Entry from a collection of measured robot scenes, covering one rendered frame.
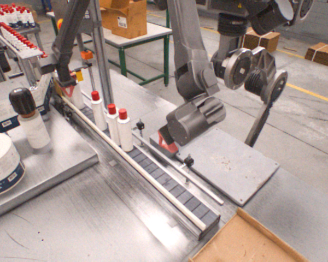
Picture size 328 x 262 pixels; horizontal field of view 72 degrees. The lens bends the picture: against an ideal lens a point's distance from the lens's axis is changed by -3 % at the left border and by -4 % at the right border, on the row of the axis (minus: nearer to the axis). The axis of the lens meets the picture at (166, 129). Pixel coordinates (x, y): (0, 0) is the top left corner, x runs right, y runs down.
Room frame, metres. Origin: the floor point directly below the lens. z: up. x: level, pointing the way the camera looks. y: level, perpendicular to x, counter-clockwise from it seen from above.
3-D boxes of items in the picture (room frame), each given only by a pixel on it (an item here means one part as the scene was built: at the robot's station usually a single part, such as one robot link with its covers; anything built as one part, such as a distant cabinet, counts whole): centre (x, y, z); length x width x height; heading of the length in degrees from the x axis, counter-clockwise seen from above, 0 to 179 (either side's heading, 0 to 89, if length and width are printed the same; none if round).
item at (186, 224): (1.01, 0.40, 0.85); 1.65 x 0.11 x 0.05; 42
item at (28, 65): (1.26, 0.76, 1.01); 0.14 x 0.13 x 0.26; 42
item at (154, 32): (3.55, 0.94, 0.39); 2.20 x 0.80 x 0.78; 42
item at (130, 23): (2.85, 0.42, 0.97); 0.51 x 0.39 x 0.37; 137
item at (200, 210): (1.01, 0.40, 0.86); 1.65 x 0.08 x 0.04; 42
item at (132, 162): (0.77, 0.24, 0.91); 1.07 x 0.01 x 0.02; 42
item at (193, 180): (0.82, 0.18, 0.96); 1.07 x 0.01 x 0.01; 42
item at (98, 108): (0.91, 0.32, 0.98); 0.05 x 0.05 x 0.20
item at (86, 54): (1.09, 0.41, 1.05); 0.10 x 0.04 x 0.33; 132
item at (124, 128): (0.76, 0.17, 0.98); 0.05 x 0.05 x 0.20
